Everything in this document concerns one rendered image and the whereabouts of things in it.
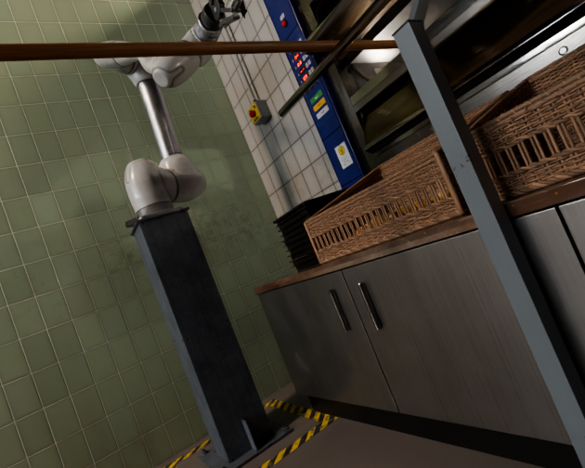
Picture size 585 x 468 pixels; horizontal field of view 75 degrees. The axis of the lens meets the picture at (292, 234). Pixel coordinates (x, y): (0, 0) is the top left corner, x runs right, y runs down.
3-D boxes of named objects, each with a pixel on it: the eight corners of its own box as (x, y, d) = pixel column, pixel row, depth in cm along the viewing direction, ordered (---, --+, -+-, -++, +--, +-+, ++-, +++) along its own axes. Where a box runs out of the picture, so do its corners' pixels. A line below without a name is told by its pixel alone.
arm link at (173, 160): (161, 209, 177) (195, 204, 195) (182, 197, 168) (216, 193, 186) (110, 54, 179) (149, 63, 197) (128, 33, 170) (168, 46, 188)
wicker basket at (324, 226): (404, 227, 156) (378, 165, 157) (552, 173, 110) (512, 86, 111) (317, 266, 128) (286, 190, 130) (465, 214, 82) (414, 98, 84)
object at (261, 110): (264, 124, 219) (257, 109, 219) (272, 115, 210) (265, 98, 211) (253, 126, 215) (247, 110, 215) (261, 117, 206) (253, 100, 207)
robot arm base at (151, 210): (125, 234, 164) (121, 222, 164) (175, 220, 176) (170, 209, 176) (129, 223, 148) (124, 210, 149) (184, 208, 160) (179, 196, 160)
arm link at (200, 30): (222, 44, 137) (227, 32, 132) (199, 44, 132) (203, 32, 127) (213, 20, 138) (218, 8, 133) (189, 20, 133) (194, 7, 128)
